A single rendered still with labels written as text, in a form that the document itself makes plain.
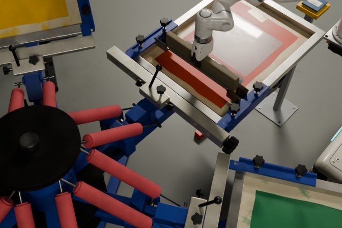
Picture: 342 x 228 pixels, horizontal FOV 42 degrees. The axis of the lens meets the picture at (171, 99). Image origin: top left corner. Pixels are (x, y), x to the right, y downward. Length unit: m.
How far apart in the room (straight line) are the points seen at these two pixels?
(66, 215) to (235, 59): 1.12
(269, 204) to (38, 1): 1.30
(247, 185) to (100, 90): 1.72
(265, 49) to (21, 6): 1.14
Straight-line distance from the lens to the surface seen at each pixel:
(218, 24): 1.81
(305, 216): 1.81
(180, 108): 1.86
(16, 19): 2.10
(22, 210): 1.47
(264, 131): 3.10
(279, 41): 2.29
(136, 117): 1.83
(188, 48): 2.02
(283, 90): 3.04
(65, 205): 1.46
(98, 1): 3.91
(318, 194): 1.86
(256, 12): 2.41
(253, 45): 2.24
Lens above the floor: 2.55
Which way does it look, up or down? 54 degrees down
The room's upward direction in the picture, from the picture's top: 2 degrees clockwise
